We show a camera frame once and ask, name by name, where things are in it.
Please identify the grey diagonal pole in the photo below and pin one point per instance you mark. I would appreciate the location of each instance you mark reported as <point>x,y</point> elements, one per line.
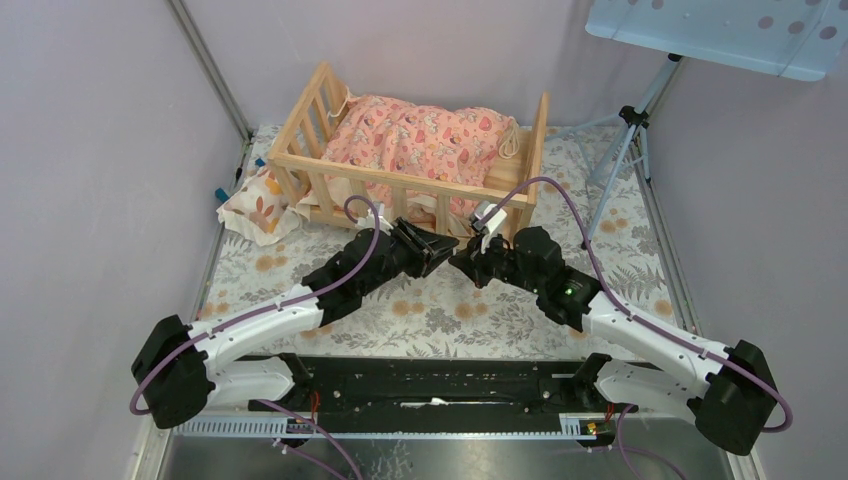
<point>197,44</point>

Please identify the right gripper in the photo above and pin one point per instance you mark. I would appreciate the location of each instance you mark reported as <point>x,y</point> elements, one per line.
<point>473,260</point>

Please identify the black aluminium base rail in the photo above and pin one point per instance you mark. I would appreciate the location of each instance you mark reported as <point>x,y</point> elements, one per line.
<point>406,396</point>

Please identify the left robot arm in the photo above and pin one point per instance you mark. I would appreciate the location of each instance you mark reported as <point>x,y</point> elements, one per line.
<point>219,345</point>

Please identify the wooden pet bed frame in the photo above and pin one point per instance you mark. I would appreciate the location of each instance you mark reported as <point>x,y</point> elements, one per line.
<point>317,189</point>

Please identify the floral small pillow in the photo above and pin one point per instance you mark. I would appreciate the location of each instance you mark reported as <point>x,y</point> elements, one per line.
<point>259,211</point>

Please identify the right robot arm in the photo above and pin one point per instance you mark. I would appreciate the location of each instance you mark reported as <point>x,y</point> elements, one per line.
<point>727,392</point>

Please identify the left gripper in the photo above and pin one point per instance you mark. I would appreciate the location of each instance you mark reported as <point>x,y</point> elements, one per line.
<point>425,249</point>

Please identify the light blue perforated panel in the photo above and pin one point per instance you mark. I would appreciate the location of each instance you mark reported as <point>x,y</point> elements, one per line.
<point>794,39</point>

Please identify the pink patterned bed cushion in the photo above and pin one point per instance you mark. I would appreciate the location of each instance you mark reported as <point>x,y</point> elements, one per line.
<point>389,134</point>

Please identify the black tripod stand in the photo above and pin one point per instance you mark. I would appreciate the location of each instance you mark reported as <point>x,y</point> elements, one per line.
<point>630,146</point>

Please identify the blue toy item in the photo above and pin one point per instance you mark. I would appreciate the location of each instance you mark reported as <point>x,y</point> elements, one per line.
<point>245,179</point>

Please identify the floral table mat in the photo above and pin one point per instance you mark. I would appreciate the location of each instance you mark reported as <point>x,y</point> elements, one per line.
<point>444,315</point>

